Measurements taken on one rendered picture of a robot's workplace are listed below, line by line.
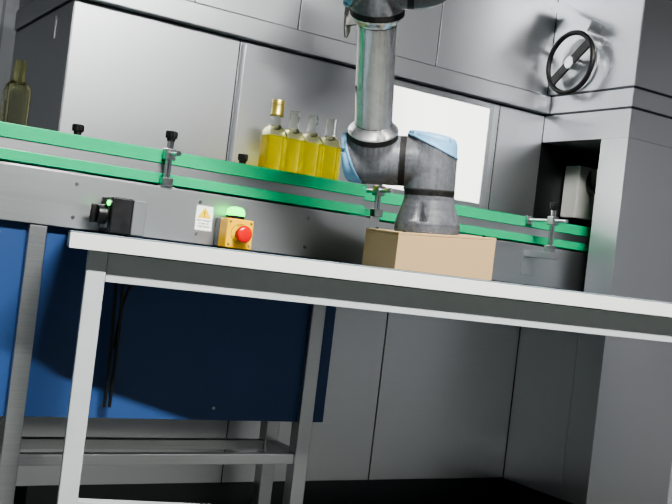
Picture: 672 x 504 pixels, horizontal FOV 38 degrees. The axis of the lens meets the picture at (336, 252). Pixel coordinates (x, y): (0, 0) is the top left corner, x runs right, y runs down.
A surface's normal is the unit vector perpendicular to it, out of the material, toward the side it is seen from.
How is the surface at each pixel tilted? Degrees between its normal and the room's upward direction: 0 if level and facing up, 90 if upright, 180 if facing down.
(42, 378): 90
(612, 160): 90
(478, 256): 90
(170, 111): 90
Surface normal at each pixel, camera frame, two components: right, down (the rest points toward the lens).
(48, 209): 0.53, 0.05
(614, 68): -0.84, -0.11
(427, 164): -0.12, 0.08
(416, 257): 0.28, 0.02
